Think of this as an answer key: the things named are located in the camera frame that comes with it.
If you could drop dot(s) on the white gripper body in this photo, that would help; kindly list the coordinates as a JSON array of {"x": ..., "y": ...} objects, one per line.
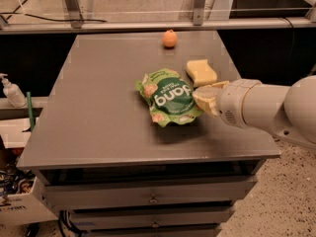
[{"x": 234, "y": 102}]

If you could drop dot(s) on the green rice chip bag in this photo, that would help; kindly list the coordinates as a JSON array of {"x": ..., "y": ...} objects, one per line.
[{"x": 169, "y": 97}]

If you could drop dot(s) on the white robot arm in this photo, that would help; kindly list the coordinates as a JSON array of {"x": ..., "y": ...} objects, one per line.
[{"x": 288, "y": 113}]

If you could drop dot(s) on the yellow sponge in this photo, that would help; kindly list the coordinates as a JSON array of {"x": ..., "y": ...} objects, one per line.
[{"x": 201, "y": 73}]

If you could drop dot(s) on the orange fruit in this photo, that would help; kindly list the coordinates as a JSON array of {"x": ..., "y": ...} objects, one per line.
[{"x": 169, "y": 38}]

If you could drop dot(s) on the grey drawer cabinet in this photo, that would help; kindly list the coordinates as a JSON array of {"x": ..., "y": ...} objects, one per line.
[{"x": 101, "y": 157}]

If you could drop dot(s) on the green stick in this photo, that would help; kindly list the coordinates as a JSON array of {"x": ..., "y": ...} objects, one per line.
[{"x": 30, "y": 111}]

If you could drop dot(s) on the white pump bottle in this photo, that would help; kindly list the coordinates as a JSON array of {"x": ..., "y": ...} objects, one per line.
[{"x": 13, "y": 93}]

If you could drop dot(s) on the white cardboard box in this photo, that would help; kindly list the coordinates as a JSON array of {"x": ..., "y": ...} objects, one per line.
[{"x": 26, "y": 208}]

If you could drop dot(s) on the metal frame rail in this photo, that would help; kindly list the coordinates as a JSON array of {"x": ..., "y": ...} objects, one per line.
[{"x": 231, "y": 24}]

